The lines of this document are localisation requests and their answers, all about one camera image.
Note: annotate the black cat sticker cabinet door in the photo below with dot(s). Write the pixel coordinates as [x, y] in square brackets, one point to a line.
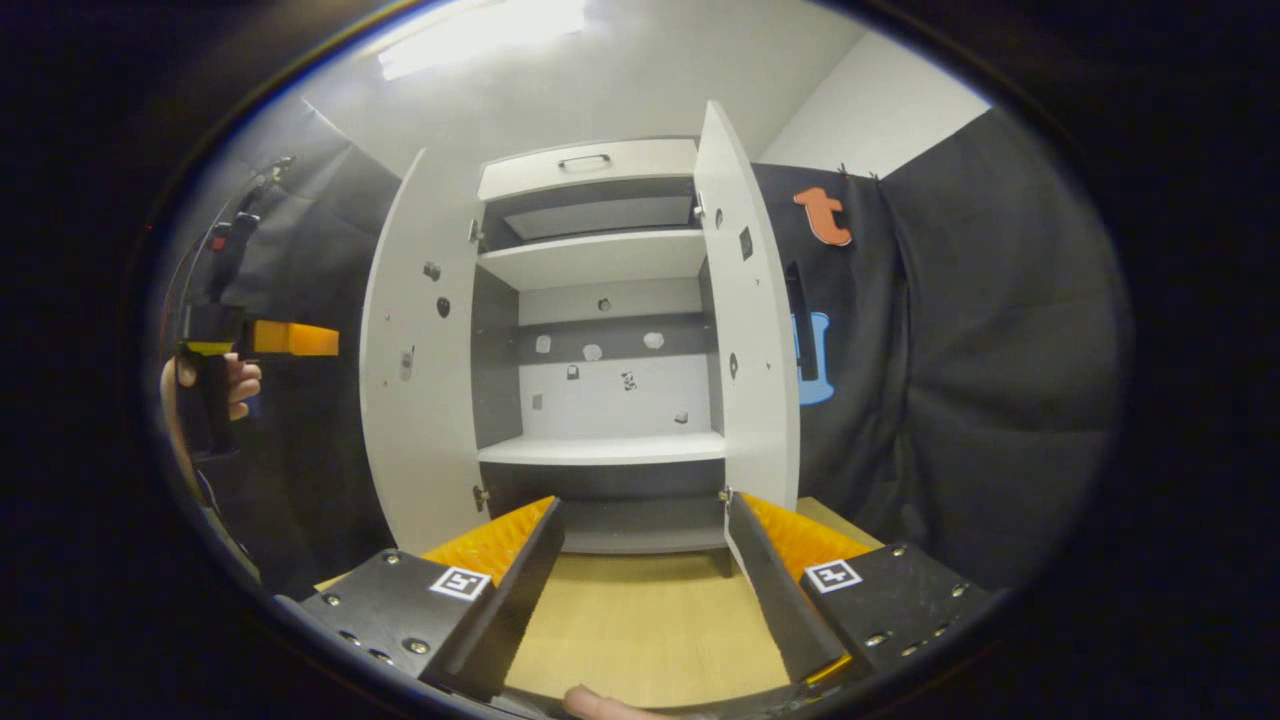
[760, 330]

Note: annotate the beige double-door shoe cabinet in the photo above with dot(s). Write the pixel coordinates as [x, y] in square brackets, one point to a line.
[600, 260]

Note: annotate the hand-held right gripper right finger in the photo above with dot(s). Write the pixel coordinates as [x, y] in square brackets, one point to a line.
[775, 590]

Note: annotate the black backdrop clip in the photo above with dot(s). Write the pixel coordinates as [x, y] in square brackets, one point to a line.
[858, 173]

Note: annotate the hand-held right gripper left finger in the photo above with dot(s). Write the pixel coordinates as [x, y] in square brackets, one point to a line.
[520, 600]

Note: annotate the camera sticker shoe cabinet door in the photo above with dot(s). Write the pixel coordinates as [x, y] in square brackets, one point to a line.
[420, 450]

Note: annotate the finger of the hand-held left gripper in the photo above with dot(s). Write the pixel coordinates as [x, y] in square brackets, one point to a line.
[295, 339]

